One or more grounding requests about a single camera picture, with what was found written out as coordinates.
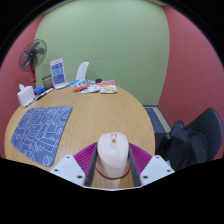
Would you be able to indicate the blue whiteboard eraser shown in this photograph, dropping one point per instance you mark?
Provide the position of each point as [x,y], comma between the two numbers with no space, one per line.
[38,90]

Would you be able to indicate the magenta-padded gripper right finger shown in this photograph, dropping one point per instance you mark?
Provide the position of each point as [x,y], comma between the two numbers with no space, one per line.
[141,159]

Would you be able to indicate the orange and blue snack packet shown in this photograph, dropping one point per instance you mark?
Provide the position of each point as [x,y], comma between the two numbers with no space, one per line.
[80,85]

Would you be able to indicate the black marker pen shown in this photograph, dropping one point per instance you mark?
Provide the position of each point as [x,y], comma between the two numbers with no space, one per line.
[44,93]

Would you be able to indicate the dark mesh pen cup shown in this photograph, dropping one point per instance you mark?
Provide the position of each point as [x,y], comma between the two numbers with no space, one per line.
[47,82]

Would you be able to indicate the small black round object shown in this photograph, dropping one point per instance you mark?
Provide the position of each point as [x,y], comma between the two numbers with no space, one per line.
[98,81]

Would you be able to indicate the orange and white snack packet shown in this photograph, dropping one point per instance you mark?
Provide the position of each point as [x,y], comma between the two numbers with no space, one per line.
[108,87]

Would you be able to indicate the blue patterned mouse pad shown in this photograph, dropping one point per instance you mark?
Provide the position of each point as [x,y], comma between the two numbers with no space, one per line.
[41,133]

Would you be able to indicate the black backpack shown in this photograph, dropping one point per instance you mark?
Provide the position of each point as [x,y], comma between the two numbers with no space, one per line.
[180,146]

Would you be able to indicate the light blue packet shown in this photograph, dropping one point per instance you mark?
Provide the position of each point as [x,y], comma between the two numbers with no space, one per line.
[72,83]

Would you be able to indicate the black standing fan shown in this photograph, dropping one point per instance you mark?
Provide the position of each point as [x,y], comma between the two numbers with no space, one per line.
[32,54]

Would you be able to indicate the pale pink computer mouse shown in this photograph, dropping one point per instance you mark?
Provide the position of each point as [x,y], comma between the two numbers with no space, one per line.
[113,156]

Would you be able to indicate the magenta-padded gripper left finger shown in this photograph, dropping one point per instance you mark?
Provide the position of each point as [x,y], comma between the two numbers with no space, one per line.
[83,158]

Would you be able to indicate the white tissue box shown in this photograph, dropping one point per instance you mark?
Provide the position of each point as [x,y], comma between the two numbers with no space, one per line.
[26,96]

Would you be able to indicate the black office chair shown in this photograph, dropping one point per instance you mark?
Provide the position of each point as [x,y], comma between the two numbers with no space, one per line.
[206,123]

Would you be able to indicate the red marker pen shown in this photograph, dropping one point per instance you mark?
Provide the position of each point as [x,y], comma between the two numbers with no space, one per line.
[31,101]

